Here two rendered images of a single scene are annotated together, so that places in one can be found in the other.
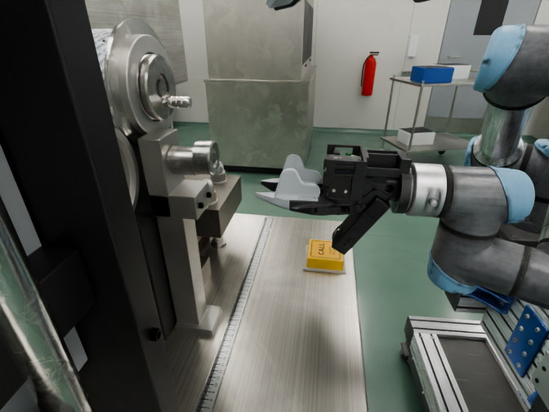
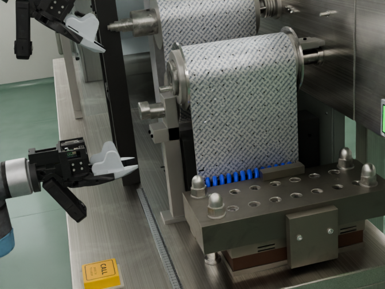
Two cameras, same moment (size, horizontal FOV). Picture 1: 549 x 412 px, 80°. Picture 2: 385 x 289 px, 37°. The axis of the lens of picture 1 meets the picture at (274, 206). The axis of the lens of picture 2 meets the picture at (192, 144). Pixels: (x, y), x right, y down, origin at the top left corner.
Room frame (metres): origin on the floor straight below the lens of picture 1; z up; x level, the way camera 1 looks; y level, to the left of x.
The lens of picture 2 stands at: (1.53, -0.26, 1.55)
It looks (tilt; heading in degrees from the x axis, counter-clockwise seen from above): 21 degrees down; 159
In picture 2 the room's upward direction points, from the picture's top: 6 degrees counter-clockwise
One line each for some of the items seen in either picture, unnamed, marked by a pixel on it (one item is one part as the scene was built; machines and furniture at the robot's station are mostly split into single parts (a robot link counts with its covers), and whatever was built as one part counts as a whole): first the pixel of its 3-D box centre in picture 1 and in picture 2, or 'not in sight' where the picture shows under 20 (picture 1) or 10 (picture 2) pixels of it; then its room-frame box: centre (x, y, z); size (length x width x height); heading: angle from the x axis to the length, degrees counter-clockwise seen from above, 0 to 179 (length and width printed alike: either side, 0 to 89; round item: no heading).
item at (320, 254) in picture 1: (324, 253); (100, 274); (0.54, -0.10, 0.91); 0.07 x 0.07 x 0.02; 81
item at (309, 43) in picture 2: not in sight; (307, 42); (0.46, 0.45, 1.28); 0.06 x 0.05 x 0.02; 81
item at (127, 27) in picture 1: (145, 87); (180, 77); (0.42, 0.16, 1.25); 0.15 x 0.01 x 0.15; 171
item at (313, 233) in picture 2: not in sight; (313, 237); (0.71, 0.28, 0.97); 0.10 x 0.03 x 0.11; 81
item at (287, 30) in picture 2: not in sight; (289, 59); (0.45, 0.40, 1.25); 0.15 x 0.01 x 0.15; 171
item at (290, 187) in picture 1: (287, 187); (111, 154); (0.42, -0.02, 1.12); 0.09 x 0.03 x 0.06; 90
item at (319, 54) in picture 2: not in sight; (305, 57); (0.46, 0.44, 1.25); 0.07 x 0.04 x 0.04; 81
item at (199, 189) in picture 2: (207, 190); (198, 185); (0.54, 0.12, 1.05); 0.04 x 0.04 x 0.04
